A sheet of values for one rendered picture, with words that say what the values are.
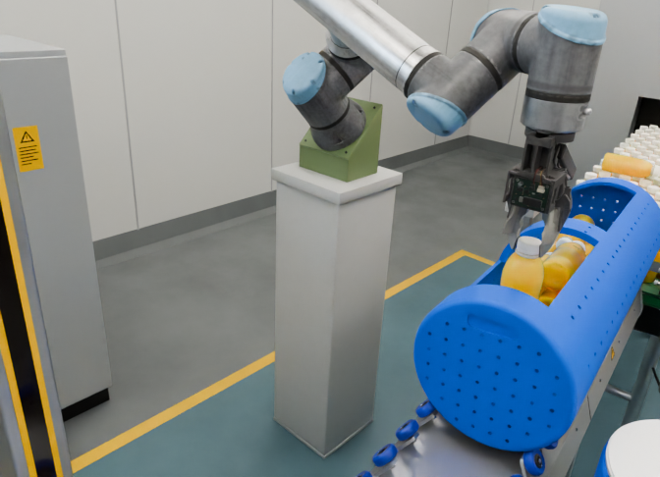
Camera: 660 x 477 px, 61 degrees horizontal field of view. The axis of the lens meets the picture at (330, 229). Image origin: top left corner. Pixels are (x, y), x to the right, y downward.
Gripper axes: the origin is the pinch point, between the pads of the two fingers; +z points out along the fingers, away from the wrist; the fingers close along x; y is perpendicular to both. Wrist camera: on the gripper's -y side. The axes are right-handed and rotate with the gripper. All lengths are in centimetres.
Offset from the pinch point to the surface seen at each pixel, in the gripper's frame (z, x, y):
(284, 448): 130, -85, -38
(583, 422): 43.9, 13.8, -18.7
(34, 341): -3, -30, 67
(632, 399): 100, 19, -116
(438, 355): 20.7, -8.5, 10.8
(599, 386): 43, 14, -33
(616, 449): 26.4, 21.2, 6.9
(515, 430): 28.5, 6.7, 10.8
